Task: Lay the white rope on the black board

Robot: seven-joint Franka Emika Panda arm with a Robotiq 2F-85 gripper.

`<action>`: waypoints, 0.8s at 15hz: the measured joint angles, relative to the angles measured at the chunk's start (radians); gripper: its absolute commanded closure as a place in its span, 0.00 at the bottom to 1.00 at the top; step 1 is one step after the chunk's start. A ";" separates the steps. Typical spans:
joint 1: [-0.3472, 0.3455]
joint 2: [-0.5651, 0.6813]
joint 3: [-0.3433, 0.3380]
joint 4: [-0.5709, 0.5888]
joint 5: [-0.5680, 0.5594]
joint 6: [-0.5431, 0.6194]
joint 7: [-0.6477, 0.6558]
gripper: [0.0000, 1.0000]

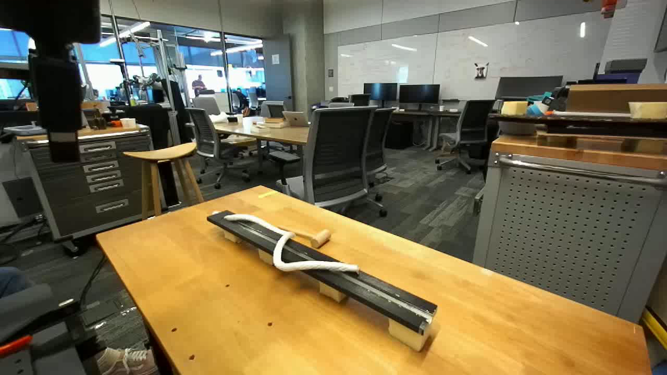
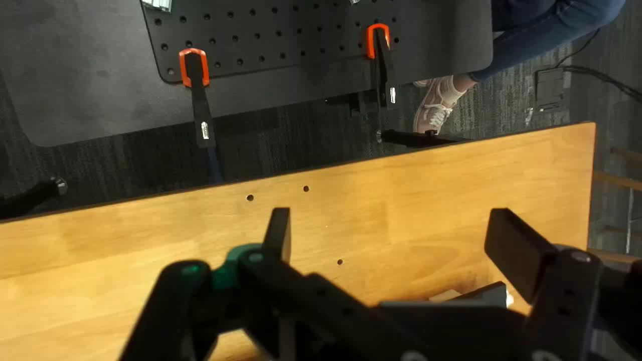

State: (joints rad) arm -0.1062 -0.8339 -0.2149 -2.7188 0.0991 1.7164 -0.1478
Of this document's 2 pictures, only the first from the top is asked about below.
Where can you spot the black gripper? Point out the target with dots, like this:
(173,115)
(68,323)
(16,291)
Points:
(56,97)

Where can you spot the long black board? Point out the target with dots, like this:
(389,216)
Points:
(375,291)

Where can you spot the grey drawer cabinet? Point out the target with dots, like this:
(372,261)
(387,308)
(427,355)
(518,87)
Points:
(89,183)

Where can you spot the wooden stool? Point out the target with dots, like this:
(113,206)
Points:
(167,154)

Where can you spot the grey mesh office chair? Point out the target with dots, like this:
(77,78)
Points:
(336,156)
(379,142)
(204,135)

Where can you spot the wooden meeting table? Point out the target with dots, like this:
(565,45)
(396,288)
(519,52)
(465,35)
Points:
(271,129)

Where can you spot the pale wooden support block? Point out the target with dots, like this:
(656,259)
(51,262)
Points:
(408,336)
(230,235)
(332,291)
(264,257)

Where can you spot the grey sneaker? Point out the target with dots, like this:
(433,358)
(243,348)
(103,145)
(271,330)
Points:
(125,360)

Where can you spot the black computer monitor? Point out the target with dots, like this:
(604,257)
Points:
(420,95)
(379,92)

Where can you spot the dark office chair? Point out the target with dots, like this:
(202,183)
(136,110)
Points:
(472,127)

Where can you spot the cream foam block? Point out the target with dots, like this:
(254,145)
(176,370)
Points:
(512,109)
(648,110)

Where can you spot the grey monitor back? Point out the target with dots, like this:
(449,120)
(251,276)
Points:
(528,87)

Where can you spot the teal object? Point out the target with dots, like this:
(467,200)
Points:
(537,105)

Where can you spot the grey perforated cabinet wooden top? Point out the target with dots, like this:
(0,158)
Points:
(570,230)

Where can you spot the black tray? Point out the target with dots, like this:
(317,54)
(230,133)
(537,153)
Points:
(590,125)

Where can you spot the flat wooden box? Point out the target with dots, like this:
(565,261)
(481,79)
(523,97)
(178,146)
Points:
(615,97)

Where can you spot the wall whiteboard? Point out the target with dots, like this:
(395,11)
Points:
(459,59)

